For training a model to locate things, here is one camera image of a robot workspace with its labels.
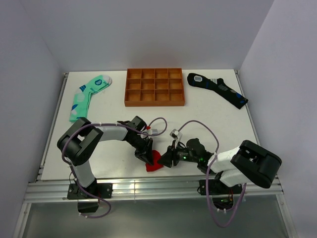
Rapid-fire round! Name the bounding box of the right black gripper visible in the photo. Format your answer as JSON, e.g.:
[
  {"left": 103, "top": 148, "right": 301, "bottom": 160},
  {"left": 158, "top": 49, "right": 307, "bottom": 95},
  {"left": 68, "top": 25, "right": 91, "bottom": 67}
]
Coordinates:
[{"left": 157, "top": 139, "right": 199, "bottom": 168}]

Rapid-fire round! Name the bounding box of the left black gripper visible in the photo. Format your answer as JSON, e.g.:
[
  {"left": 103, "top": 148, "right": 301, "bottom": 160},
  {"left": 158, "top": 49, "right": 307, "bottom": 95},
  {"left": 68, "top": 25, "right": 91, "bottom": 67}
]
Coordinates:
[{"left": 127, "top": 135, "right": 154, "bottom": 166}]

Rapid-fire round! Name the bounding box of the red santa sock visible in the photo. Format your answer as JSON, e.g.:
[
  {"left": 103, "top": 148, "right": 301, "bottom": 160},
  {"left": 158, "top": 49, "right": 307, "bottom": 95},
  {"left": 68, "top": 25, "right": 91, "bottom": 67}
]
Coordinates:
[{"left": 146, "top": 150, "right": 163, "bottom": 173}]

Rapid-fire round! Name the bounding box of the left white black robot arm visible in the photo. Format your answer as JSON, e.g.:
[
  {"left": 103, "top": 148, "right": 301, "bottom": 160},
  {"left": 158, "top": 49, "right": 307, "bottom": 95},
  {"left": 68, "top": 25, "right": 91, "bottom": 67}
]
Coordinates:
[{"left": 57, "top": 116, "right": 154, "bottom": 198}]

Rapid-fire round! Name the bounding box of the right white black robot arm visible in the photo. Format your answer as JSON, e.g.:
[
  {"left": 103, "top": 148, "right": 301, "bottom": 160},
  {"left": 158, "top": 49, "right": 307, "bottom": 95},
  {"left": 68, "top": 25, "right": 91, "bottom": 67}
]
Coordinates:
[{"left": 158, "top": 138, "right": 282, "bottom": 193}]

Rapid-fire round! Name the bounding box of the orange compartment tray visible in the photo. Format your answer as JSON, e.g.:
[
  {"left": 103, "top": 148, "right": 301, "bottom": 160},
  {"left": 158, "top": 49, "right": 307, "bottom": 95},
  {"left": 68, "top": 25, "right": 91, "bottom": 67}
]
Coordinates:
[{"left": 124, "top": 68, "right": 185, "bottom": 107}]

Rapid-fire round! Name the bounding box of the mint green patterned sock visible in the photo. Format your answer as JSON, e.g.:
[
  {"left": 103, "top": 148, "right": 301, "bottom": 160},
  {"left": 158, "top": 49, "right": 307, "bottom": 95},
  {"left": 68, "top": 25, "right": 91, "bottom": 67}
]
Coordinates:
[{"left": 69, "top": 75, "right": 112, "bottom": 122}]

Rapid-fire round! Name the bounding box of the black blue sports sock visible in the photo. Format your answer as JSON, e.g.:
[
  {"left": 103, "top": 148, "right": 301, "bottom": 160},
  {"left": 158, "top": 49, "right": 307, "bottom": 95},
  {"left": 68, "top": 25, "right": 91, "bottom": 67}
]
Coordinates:
[{"left": 187, "top": 73, "right": 248, "bottom": 109}]

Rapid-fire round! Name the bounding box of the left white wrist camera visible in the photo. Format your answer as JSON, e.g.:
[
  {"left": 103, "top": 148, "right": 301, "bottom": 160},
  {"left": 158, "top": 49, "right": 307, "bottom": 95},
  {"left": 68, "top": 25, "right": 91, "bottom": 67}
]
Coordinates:
[{"left": 144, "top": 126, "right": 162, "bottom": 136}]

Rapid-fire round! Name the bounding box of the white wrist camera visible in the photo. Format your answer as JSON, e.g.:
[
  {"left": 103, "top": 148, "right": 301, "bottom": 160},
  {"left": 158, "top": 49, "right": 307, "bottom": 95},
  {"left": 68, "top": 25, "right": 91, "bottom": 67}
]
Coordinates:
[
  {"left": 144, "top": 126, "right": 162, "bottom": 136},
  {"left": 169, "top": 129, "right": 182, "bottom": 145}
]

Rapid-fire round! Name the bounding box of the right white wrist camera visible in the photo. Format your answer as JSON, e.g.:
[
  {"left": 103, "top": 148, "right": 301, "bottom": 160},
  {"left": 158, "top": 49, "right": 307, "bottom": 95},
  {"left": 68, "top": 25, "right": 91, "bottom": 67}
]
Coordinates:
[{"left": 169, "top": 129, "right": 182, "bottom": 145}]

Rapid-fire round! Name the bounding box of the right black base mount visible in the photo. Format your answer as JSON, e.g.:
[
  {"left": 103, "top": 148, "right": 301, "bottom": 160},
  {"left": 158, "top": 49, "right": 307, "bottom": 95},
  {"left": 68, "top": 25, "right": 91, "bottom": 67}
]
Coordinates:
[{"left": 208, "top": 179, "right": 242, "bottom": 210}]

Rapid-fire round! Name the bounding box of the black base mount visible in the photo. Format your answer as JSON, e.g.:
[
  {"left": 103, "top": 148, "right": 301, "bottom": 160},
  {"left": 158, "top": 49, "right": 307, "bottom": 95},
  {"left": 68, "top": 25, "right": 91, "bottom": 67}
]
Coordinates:
[
  {"left": 208, "top": 179, "right": 242, "bottom": 210},
  {"left": 67, "top": 183, "right": 112, "bottom": 215}
]

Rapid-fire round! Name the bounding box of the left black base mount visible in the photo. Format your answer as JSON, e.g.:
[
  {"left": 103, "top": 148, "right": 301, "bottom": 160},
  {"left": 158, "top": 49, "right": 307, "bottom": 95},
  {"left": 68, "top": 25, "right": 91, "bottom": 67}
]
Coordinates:
[{"left": 67, "top": 183, "right": 112, "bottom": 215}]

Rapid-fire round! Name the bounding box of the aluminium front rail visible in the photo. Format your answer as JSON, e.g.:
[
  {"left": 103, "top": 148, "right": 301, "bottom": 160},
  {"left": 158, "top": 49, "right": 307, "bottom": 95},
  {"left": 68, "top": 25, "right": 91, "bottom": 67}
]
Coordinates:
[{"left": 24, "top": 173, "right": 284, "bottom": 203}]

